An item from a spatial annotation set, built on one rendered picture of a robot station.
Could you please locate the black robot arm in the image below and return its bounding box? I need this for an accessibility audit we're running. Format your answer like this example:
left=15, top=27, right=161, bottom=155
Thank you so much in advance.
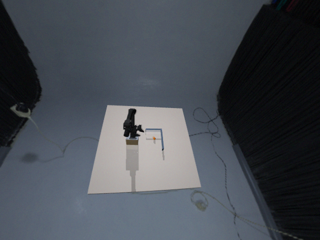
left=123, top=108, right=137, bottom=138

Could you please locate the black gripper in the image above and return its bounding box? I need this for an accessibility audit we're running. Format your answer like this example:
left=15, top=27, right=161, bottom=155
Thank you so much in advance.
left=130, top=125, right=144, bottom=138

